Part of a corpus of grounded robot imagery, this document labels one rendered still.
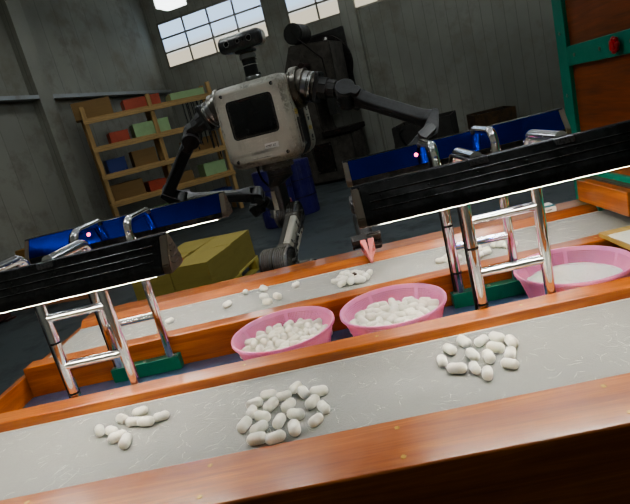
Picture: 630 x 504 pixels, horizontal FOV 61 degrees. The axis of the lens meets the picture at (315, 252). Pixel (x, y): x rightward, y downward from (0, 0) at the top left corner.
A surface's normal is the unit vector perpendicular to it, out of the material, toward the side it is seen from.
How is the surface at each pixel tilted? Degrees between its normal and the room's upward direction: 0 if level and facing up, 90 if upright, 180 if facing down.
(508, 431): 0
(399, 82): 90
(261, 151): 90
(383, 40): 90
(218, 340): 90
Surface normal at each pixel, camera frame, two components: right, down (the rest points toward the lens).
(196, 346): -0.02, 0.25
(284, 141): -0.29, 0.30
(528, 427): -0.24, -0.94
